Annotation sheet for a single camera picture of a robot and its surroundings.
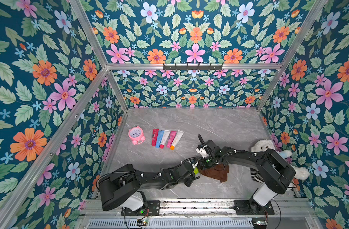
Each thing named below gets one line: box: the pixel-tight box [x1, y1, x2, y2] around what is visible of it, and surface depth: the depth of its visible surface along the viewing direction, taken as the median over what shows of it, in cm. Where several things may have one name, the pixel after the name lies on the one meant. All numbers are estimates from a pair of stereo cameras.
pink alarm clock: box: [127, 125, 146, 146], surface depth 103 cm
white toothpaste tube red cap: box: [159, 129, 172, 150], surface depth 103 cm
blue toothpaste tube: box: [155, 130, 165, 149], surface depth 101 cm
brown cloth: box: [198, 163, 230, 183], surface depth 86 cm
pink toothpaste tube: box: [166, 130, 177, 149], surface depth 103 cm
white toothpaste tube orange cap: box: [170, 130, 185, 151], surface depth 101 cm
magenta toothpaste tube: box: [151, 128, 160, 147], surface depth 103 cm
